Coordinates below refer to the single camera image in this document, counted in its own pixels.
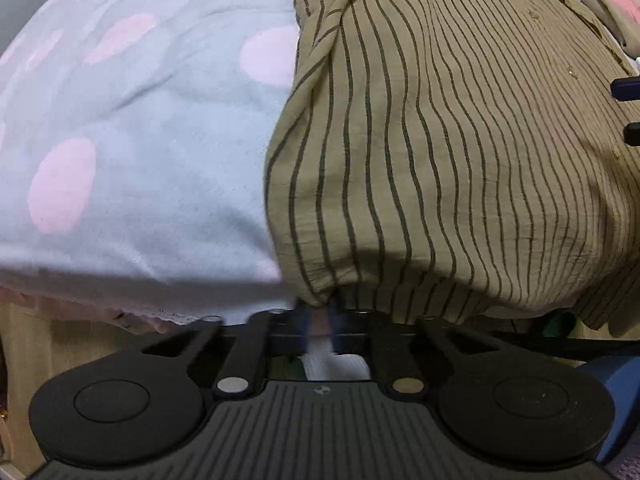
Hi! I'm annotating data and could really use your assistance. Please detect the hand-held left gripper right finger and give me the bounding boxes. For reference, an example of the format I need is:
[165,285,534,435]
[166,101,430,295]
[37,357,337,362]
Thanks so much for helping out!
[330,305,501,401]

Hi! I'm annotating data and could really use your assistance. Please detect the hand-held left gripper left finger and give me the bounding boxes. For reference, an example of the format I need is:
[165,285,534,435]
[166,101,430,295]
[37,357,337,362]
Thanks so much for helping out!
[140,300,311,401]

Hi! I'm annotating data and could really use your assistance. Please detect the brown striped shirt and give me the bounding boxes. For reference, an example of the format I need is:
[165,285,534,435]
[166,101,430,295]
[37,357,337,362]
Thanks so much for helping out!
[264,0,640,339]

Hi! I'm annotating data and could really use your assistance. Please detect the olive folded blanket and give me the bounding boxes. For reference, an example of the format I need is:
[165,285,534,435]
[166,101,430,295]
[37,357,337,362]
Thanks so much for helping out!
[579,0,640,59]

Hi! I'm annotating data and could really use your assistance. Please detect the pink lace-edged bed sheet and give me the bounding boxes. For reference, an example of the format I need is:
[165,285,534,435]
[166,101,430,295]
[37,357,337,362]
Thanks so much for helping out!
[0,284,201,332]

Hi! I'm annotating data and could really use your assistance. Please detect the green object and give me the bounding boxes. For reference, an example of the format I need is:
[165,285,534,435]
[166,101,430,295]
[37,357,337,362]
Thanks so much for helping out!
[542,312,577,342]

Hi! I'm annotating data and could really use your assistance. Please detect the grey pink-dotted bed blanket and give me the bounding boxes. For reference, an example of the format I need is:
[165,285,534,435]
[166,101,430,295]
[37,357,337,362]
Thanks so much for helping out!
[0,0,307,322]

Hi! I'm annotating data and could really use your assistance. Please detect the blue fabric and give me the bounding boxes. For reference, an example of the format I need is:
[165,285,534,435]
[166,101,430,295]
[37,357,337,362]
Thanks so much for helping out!
[575,354,640,467]

